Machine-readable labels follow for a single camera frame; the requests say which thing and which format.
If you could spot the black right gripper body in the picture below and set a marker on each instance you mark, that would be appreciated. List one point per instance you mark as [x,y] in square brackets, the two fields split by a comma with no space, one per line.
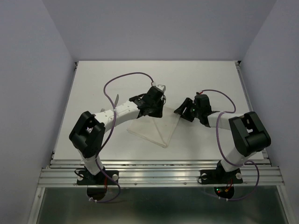
[198,112]

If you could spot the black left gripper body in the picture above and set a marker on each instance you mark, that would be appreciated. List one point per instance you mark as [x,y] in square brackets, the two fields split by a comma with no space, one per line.
[154,104]

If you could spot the white cloth napkin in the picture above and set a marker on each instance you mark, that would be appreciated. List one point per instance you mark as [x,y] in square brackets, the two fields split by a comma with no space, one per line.
[156,130]

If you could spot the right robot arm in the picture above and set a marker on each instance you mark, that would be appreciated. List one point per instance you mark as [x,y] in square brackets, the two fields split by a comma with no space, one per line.
[235,123]

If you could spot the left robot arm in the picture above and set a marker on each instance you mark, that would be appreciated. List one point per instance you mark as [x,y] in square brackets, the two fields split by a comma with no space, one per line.
[88,133]

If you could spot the silver table knife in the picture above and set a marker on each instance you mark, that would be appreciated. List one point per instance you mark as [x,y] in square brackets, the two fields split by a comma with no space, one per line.
[116,100]

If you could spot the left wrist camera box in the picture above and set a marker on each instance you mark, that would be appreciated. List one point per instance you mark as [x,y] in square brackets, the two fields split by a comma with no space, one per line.
[159,86]

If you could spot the aluminium right side rail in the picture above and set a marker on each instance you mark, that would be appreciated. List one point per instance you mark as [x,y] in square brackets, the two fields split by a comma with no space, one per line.
[252,109]

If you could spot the aluminium rail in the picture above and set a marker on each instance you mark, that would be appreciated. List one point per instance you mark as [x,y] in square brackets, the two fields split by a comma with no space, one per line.
[252,109]
[157,173]

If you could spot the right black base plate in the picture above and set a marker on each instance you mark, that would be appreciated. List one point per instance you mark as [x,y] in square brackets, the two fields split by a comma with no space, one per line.
[212,176]

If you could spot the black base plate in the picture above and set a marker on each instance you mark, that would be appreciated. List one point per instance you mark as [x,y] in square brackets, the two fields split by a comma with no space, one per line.
[212,176]
[84,177]

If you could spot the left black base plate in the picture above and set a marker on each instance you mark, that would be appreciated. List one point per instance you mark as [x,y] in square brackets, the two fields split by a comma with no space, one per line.
[84,177]

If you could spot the aluminium front rail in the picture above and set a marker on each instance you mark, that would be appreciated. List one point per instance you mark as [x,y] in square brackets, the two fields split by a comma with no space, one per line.
[157,173]

